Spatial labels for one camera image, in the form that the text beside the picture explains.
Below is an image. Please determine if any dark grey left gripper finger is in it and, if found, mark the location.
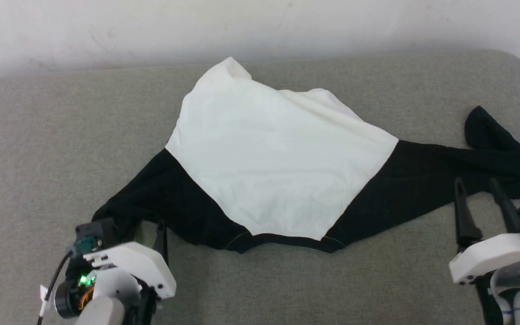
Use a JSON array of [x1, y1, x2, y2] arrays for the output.
[[154, 220, 169, 265]]

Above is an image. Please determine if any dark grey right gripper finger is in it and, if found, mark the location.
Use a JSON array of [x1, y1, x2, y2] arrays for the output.
[[453, 177, 484, 253], [489, 178, 520, 235]]

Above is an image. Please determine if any white cable label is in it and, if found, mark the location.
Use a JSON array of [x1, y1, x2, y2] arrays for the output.
[[39, 284, 52, 316]]

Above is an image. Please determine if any black and white shirt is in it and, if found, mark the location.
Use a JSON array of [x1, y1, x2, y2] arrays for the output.
[[91, 56, 520, 254]]

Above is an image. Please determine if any grey fabric sofa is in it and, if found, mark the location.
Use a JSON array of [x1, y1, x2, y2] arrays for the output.
[[0, 49, 520, 325]]

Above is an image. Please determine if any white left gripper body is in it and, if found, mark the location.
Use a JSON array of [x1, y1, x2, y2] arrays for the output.
[[83, 241, 177, 301]]

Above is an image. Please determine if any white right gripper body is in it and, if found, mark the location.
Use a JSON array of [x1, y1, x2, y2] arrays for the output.
[[449, 232, 520, 285]]

